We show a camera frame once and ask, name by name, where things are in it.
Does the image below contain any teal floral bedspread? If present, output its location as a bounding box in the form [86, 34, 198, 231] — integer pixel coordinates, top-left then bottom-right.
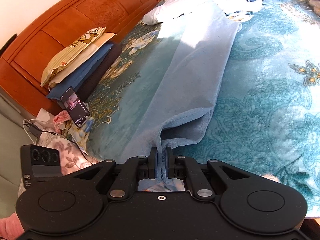
[74, 0, 319, 218]

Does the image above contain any white crumpled cloth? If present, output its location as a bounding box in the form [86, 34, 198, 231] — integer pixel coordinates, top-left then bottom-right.
[222, 0, 263, 23]

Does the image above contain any cream pillow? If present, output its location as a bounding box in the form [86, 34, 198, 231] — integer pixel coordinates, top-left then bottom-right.
[48, 33, 116, 91]

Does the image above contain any light blue towel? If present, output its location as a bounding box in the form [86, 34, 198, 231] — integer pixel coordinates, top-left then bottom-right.
[118, 9, 242, 176]

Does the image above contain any pink sleeve forearm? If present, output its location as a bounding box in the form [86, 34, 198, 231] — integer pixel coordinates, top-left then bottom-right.
[0, 213, 24, 240]

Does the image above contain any grey floral pillow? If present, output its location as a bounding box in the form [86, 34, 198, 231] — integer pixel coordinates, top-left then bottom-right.
[18, 133, 98, 195]

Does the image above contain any dark brown folded blanket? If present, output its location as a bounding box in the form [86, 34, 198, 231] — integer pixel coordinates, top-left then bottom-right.
[76, 42, 122, 101]

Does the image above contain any black charger with cable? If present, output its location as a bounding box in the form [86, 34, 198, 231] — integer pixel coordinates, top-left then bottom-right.
[22, 119, 87, 157]

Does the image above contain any white floral quilt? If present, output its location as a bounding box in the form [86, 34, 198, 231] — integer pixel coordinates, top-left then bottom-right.
[143, 0, 249, 25]

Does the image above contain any black camera module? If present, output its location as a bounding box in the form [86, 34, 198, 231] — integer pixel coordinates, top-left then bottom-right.
[20, 145, 63, 190]

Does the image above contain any orange wooden headboard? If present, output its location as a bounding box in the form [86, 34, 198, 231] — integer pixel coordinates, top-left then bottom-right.
[1, 0, 161, 115]

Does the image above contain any black smartphone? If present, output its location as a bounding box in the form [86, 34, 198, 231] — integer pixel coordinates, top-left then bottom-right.
[60, 87, 91, 128]

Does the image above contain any pink floral cloth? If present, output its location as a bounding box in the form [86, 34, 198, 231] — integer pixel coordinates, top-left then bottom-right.
[53, 110, 71, 134]

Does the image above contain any yellow patterned pillow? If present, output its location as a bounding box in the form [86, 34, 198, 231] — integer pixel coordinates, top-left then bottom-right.
[40, 27, 106, 87]

